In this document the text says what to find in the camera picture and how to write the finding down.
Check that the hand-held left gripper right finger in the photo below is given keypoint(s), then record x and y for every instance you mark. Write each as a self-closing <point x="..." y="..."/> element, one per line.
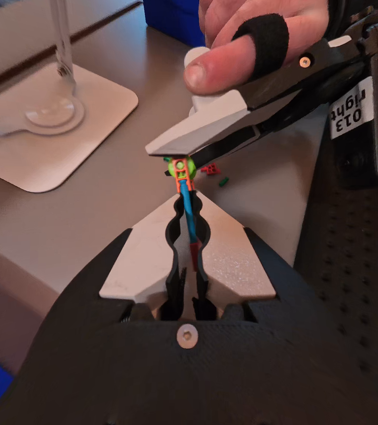
<point x="238" y="265"/>

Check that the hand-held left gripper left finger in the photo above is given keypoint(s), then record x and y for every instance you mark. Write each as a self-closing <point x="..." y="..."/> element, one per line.
<point x="136" y="265"/>

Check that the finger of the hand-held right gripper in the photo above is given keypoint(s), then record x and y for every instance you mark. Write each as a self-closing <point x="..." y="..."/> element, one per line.
<point x="209" y="126"/>
<point x="228" y="146"/>

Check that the red toy connector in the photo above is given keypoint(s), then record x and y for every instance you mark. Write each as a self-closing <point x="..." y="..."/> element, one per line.
<point x="212" y="170"/>
<point x="195" y="255"/>

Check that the orange toy clip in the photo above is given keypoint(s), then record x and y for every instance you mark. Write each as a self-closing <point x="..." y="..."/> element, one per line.
<point x="177" y="181"/>

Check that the teal plastic panel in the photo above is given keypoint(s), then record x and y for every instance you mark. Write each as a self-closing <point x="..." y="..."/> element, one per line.
<point x="189" y="212"/>

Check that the black perforated board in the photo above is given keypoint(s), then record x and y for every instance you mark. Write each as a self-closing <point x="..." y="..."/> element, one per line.
<point x="341" y="265"/>

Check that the plain blue plastic bin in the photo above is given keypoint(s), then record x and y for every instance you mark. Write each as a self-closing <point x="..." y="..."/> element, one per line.
<point x="175" y="20"/>

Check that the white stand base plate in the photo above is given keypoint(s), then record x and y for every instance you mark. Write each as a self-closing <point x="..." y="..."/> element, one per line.
<point x="59" y="149"/>

